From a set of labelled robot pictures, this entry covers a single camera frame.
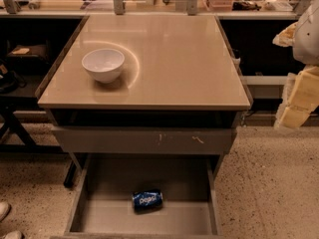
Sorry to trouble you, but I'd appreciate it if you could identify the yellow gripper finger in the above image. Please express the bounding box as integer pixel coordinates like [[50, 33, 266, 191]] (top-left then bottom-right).
[[274, 66, 319, 129], [272, 23, 297, 47]]

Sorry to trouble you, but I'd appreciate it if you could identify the blue pepsi can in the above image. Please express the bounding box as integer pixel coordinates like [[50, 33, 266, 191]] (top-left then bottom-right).
[[132, 189, 163, 211]]

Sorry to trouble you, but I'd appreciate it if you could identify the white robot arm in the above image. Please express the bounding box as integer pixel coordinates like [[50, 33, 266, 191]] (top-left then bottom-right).
[[272, 0, 319, 131]]

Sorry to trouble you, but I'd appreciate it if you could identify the grey drawer cabinet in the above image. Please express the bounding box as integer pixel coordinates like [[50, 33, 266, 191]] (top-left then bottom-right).
[[39, 14, 251, 170]]

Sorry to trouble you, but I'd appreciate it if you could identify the closed top drawer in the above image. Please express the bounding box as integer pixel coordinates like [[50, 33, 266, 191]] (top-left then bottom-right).
[[52, 126, 236, 155]]

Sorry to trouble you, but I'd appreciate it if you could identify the open middle drawer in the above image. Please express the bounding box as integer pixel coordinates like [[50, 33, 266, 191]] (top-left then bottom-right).
[[50, 155, 223, 239]]

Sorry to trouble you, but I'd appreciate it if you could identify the white ceramic bowl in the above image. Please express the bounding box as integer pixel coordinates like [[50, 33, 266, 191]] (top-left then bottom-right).
[[82, 49, 125, 83]]

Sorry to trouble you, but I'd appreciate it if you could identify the white shoe upper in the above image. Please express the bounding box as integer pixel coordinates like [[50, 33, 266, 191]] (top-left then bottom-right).
[[0, 201, 11, 222]]

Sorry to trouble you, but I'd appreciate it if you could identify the white shoe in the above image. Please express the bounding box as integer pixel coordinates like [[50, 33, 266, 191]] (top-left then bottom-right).
[[0, 201, 11, 222], [0, 230, 23, 239]]

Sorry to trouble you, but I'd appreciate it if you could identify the white shoe lower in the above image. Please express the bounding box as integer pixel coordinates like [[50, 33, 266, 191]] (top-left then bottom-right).
[[0, 230, 23, 239]]

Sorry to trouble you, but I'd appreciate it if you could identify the black stool frame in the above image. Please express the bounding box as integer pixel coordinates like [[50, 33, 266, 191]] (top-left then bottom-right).
[[0, 100, 78, 188]]

